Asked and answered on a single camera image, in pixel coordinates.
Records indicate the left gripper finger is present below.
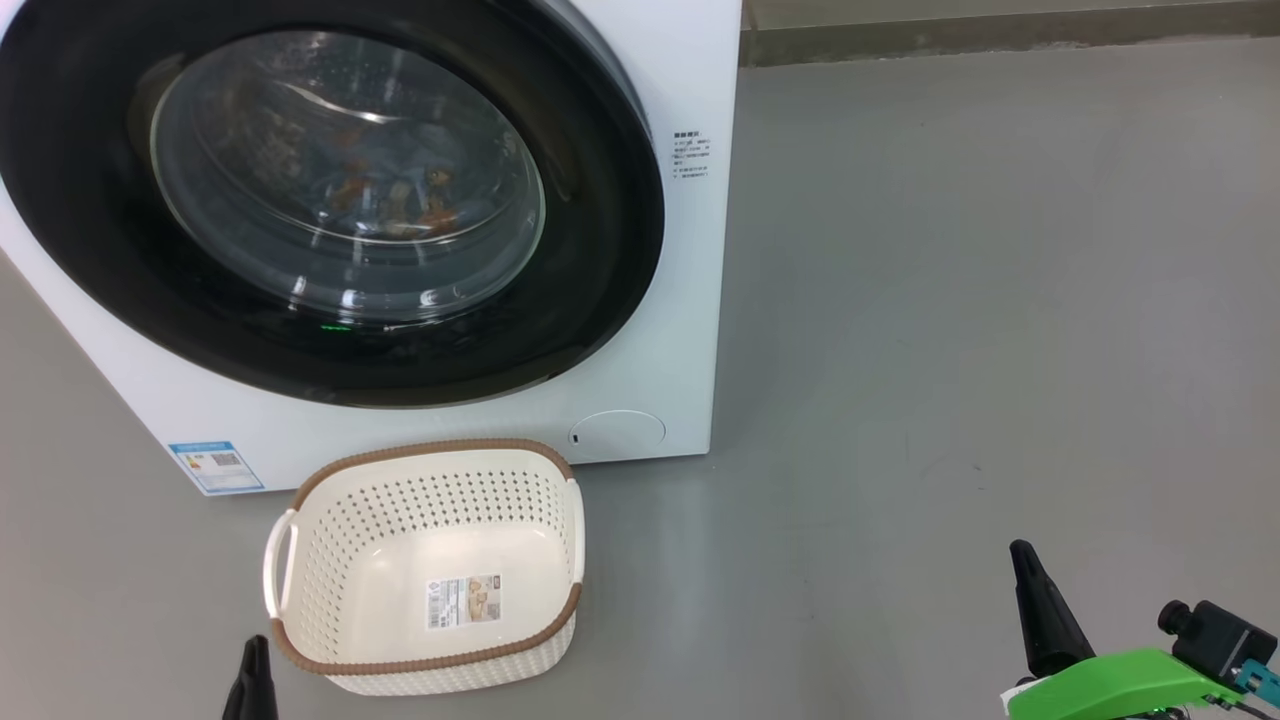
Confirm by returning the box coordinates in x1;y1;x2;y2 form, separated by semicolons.
248;635;280;720
222;650;251;720

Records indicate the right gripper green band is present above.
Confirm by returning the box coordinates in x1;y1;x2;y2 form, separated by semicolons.
1003;540;1241;720

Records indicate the blue cartoon print garment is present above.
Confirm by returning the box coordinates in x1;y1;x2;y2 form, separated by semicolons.
300;150;471;243

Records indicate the black ring glass washer door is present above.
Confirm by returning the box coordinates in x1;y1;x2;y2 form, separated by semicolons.
0;0;666;409

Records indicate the cream perforated laundry basket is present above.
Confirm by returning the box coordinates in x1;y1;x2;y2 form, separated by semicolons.
262;438;586;697

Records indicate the basket product label sticker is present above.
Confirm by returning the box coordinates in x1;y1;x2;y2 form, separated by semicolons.
425;573;504;631

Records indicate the white front-load washing machine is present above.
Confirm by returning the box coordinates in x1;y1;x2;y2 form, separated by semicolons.
0;0;743;498

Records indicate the blue energy label sticker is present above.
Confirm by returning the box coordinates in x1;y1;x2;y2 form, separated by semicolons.
168;441;266;496

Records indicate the round white filter cover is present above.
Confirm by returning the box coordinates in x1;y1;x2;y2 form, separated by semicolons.
568;410;668;463

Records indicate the printed text sticker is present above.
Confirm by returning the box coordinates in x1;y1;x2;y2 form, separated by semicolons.
672;128;713;181

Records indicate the right camera cable teal plug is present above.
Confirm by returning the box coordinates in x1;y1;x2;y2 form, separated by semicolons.
1205;662;1280;720

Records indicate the grey wall baseboard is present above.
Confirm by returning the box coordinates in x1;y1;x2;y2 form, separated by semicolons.
742;0;1280;67

